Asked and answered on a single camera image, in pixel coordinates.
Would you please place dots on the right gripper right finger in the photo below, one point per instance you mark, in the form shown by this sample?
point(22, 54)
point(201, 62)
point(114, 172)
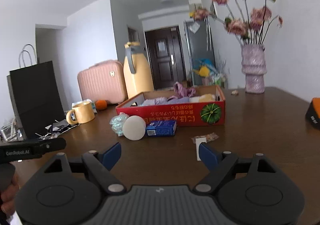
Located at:
point(221, 166)

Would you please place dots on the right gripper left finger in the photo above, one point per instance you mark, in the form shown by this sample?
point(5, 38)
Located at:
point(98, 168)

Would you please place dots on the white foam block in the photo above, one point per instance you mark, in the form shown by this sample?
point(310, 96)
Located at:
point(198, 142)

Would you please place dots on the purple satin scrunchie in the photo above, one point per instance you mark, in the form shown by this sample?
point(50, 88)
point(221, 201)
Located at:
point(183, 92)

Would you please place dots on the person's left hand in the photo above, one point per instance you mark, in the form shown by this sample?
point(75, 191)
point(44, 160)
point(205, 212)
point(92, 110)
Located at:
point(8, 196)

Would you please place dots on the wrappers pile on table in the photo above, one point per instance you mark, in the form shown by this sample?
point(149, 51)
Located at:
point(11, 131)

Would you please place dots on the clear snack packet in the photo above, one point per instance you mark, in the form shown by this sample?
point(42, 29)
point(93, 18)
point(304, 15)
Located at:
point(208, 137)

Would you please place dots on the iridescent white scrunchie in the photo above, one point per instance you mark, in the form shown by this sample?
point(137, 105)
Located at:
point(117, 123)

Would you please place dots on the white round sponge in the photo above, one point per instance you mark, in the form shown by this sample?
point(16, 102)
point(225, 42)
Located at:
point(134, 128)

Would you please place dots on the red cardboard box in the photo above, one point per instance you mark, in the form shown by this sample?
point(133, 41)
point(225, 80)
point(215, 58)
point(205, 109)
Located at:
point(185, 114)

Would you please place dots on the yellow ceramic mug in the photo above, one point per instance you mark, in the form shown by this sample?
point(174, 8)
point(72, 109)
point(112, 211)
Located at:
point(80, 114)

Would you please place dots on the orange fruit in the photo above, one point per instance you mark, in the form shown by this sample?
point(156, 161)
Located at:
point(101, 105)

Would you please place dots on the black paper bag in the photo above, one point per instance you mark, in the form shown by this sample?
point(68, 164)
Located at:
point(34, 94)

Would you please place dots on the blue tissue pack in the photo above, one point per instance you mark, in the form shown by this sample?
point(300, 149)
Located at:
point(161, 128)

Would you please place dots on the yellow plush toy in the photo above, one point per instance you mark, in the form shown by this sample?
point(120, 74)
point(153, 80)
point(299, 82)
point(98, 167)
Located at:
point(203, 98)

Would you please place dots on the small crumpled paper scrap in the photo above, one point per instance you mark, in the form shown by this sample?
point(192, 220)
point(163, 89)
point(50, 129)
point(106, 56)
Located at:
point(235, 92)

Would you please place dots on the pink small suitcase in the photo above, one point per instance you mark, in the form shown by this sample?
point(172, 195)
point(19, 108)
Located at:
point(103, 81)

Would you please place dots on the lavender folded towel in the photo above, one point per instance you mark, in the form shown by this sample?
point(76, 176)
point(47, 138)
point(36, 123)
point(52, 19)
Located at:
point(154, 102)

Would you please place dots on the colourful clutter pile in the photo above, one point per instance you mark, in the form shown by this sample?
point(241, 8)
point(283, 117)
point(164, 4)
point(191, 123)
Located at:
point(211, 75)

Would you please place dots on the yellow thermos jug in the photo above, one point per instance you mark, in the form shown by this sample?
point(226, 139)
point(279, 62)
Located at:
point(137, 71)

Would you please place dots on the purple glass vase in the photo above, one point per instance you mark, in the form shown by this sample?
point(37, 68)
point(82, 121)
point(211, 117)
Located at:
point(254, 68)

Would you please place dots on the orange black box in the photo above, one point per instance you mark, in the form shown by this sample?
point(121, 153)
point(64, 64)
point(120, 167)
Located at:
point(313, 113)

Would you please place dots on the grey refrigerator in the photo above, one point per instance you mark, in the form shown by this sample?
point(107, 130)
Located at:
point(200, 47)

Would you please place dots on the dark entrance door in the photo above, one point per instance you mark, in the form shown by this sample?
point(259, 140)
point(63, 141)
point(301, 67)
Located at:
point(166, 56)

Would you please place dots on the dried pink roses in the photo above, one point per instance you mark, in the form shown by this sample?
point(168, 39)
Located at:
point(248, 26)

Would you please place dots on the purple linen drawstring pouch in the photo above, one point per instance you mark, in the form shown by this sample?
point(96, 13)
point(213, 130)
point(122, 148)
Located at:
point(177, 101)

